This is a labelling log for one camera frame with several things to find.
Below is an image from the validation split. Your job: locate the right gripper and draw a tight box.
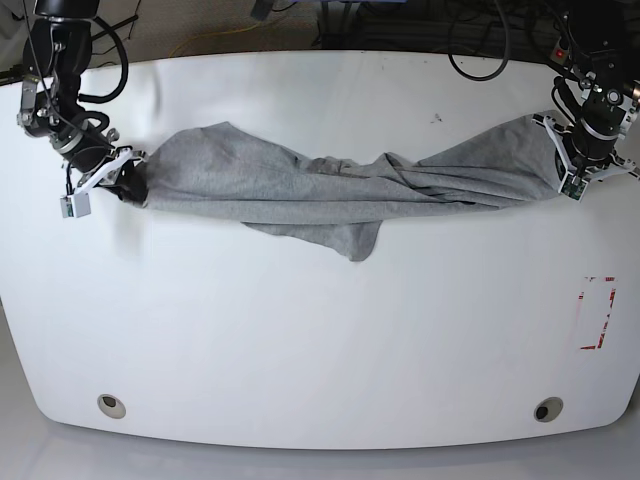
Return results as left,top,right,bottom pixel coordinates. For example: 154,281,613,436
59,127,148,207

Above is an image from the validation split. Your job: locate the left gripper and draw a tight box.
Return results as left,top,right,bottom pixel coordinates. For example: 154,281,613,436
532,107,639,183

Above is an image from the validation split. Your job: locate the grey T-shirt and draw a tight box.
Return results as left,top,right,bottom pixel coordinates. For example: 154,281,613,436
142,117,559,262

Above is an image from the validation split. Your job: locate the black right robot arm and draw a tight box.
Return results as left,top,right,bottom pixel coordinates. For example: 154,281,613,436
17,1,148,215

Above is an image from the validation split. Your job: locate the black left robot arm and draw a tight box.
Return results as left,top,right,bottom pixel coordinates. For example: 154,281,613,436
533,1,639,200

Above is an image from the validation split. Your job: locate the power strip with red light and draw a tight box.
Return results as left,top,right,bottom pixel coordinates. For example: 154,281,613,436
549,42,570,65

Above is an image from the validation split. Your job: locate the red tape rectangle marker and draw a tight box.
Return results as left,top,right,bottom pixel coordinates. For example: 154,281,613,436
576,276,617,351

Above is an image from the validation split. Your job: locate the black tripod rod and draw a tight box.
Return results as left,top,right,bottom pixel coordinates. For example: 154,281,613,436
1,7,139,86

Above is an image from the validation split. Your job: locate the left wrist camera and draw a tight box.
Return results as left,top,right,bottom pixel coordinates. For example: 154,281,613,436
558,172,589,202

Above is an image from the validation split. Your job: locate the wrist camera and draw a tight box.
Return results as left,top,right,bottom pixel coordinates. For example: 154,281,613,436
558,172,589,202
60,193,91,218

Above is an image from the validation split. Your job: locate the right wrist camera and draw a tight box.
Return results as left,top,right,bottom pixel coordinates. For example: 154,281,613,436
60,193,91,218

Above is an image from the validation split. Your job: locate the black cable loop on table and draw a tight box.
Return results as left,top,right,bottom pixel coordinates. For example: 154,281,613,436
447,0,511,82

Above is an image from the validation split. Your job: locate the yellow cable on floor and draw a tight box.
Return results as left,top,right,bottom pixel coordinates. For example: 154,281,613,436
172,19,261,56

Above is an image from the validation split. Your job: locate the left table cable grommet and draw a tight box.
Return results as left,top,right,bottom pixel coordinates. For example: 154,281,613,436
97,394,126,420

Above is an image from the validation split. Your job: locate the table cable grommet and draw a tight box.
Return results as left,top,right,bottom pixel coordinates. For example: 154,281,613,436
533,397,564,423
97,394,126,420

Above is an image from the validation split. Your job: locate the right table cable grommet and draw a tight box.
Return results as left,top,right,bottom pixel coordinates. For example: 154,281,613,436
533,397,564,423

